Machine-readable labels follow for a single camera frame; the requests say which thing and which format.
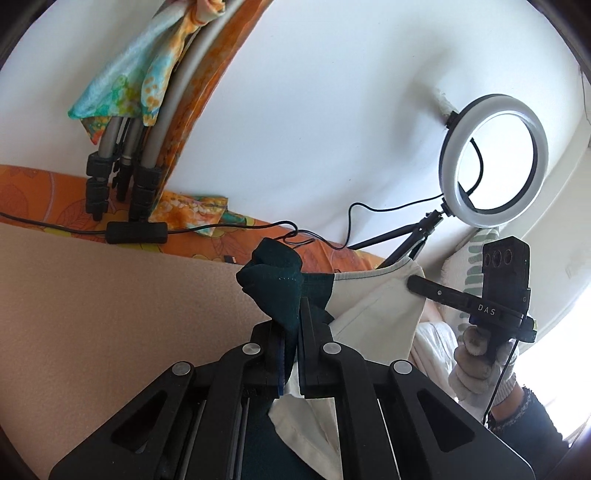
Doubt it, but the orange floral bed sheet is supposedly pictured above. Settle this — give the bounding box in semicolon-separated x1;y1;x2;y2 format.
0;164;385;278

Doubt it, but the pink fleece blanket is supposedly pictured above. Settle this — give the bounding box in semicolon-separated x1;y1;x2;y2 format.
1;225;264;478

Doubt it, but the black ring light cable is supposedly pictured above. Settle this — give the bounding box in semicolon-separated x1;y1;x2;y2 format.
0;138;486;252

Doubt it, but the right gloved hand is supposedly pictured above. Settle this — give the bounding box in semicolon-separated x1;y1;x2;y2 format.
448;324;519;417

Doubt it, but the white ring light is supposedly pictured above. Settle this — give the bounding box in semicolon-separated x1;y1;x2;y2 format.
439;94;549;228

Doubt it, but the silver folded tripod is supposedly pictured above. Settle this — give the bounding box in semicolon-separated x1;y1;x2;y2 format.
68;1;225;222

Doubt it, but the black inline cable switch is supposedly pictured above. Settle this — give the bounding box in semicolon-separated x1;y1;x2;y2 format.
104;221;168;244

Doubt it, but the small black tripod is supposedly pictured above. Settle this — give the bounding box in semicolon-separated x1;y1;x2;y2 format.
348;209;447;269

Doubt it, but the cream and teal t-shirt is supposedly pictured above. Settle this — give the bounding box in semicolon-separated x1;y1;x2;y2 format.
236;238;425;479

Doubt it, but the right dark sleeve forearm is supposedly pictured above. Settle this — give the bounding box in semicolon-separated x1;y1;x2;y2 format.
488;385;569;479

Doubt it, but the colourful floral scarf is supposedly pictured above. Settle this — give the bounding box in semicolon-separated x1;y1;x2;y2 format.
68;1;270;244

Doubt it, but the green striped white blanket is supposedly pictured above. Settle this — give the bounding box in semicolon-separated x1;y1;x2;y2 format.
440;227;502;333

